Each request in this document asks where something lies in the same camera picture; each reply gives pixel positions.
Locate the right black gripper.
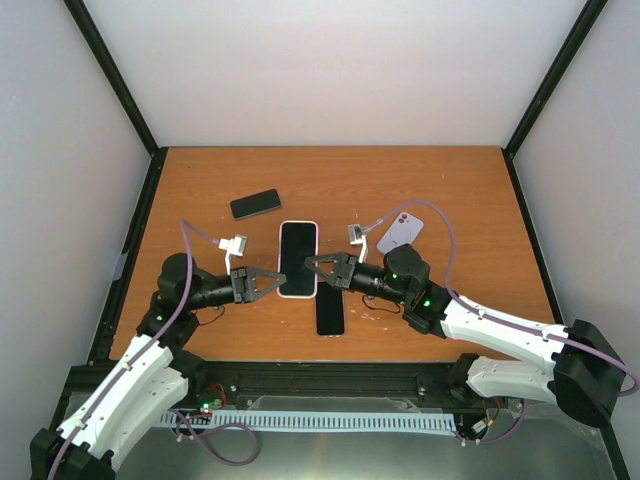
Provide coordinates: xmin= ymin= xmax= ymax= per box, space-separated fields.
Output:
xmin=304 ymin=252 xmax=410 ymax=305

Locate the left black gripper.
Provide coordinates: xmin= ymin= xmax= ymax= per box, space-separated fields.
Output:
xmin=187 ymin=265 xmax=286 ymax=309

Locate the black phone pink edge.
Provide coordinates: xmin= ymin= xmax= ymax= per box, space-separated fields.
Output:
xmin=315 ymin=282 xmax=346 ymax=337

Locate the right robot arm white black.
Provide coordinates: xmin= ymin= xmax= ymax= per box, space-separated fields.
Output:
xmin=305 ymin=244 xmax=630 ymax=428

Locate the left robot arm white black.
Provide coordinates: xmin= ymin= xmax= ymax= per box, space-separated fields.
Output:
xmin=30 ymin=253 xmax=286 ymax=479

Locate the black phone green edge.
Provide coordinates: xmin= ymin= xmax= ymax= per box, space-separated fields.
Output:
xmin=230 ymin=189 xmax=281 ymax=220

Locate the purple phone case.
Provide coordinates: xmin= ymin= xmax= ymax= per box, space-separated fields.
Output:
xmin=376 ymin=211 xmax=424 ymax=254

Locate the green led controller board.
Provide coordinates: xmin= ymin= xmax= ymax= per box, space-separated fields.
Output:
xmin=196 ymin=383 xmax=227 ymax=414

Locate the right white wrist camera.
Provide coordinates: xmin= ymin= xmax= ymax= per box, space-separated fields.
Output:
xmin=347 ymin=224 xmax=369 ymax=263

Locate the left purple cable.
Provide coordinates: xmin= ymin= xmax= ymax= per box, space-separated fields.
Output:
xmin=47 ymin=218 xmax=221 ymax=480

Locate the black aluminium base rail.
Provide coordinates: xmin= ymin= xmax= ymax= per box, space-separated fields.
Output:
xmin=69 ymin=359 xmax=571 ymax=414

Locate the light blue cable duct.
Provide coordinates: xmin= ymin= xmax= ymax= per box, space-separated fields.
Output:
xmin=183 ymin=410 xmax=456 ymax=436

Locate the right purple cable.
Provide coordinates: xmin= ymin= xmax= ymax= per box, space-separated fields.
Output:
xmin=362 ymin=199 xmax=640 ymax=399

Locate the purple floor cable loop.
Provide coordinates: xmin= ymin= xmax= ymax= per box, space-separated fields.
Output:
xmin=169 ymin=407 xmax=261 ymax=466

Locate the left black frame post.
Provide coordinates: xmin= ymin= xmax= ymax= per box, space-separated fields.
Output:
xmin=62 ymin=0 xmax=169 ymax=156

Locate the black frame post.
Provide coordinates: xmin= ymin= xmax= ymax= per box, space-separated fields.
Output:
xmin=503 ymin=0 xmax=611 ymax=156
xmin=62 ymin=0 xmax=169 ymax=156

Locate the right black frame post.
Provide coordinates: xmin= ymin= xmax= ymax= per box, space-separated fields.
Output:
xmin=503 ymin=0 xmax=611 ymax=156

